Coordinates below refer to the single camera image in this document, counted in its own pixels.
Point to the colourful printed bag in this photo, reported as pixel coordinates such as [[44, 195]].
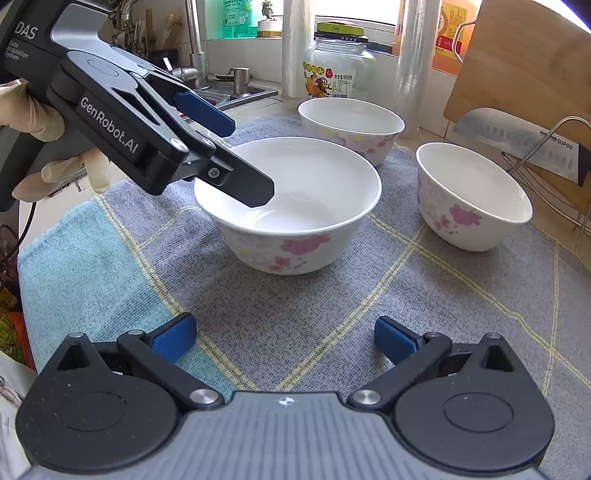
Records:
[[11, 332]]

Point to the grey and teal checked cloth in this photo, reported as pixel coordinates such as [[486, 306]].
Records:
[[286, 314]]

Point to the flat dark round tin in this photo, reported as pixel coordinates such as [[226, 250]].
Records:
[[339, 28]]

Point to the small metal cup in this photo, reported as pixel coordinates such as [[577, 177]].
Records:
[[240, 81]]

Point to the kitchen utensil holder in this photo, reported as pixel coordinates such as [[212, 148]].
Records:
[[157, 37]]

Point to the green dish soap bottle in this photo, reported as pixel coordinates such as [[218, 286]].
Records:
[[238, 21]]

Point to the person's left hand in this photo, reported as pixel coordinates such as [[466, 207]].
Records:
[[41, 120]]

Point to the wooden cutting board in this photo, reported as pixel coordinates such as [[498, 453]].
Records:
[[521, 60]]

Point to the stainless steel sink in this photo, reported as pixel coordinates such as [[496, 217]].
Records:
[[249, 99]]

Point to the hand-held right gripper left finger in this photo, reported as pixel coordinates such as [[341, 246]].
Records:
[[173, 339]]

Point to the orange liquid bottle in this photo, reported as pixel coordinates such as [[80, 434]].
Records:
[[450, 41]]

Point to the small potted plant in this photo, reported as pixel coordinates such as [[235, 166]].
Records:
[[268, 27]]

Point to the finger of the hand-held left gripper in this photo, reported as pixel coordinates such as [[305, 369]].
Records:
[[203, 113], [249, 184]]

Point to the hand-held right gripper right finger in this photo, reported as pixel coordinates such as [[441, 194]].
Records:
[[395, 341]]

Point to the clear glass jar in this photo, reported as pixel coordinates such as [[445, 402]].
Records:
[[339, 74]]

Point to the thin plastic wrap roll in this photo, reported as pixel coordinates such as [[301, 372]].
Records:
[[295, 50]]

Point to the white bowl with pink flowers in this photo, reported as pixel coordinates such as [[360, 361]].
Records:
[[351, 120], [314, 230], [466, 184]]

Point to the thick plastic wrap roll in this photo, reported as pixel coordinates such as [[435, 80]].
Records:
[[415, 60]]

